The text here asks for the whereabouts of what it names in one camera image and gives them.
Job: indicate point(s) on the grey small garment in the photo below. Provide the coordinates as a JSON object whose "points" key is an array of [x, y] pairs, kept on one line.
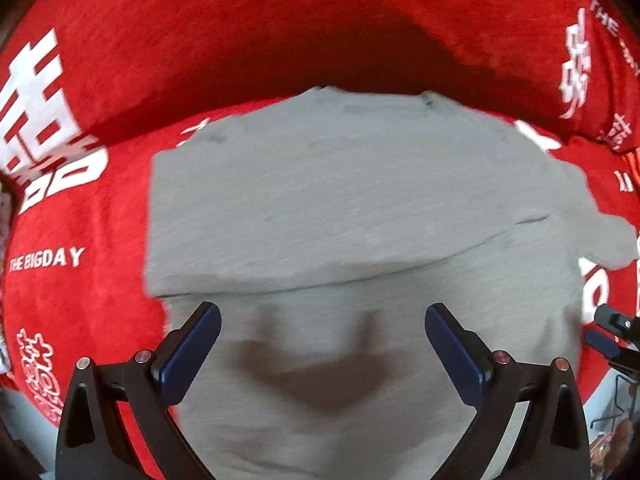
{"points": [[325, 210]]}

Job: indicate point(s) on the red printed blanket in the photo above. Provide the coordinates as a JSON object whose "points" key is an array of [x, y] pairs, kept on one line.
{"points": [[200, 35]]}

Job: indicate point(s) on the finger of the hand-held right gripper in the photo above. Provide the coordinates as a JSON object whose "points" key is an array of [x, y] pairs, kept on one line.
{"points": [[600, 341], [611, 317]]}

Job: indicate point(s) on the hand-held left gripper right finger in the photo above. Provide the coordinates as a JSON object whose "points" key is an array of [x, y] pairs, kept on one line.
{"points": [[452, 350]]}

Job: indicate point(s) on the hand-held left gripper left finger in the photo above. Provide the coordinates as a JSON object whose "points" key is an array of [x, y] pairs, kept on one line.
{"points": [[192, 347]]}

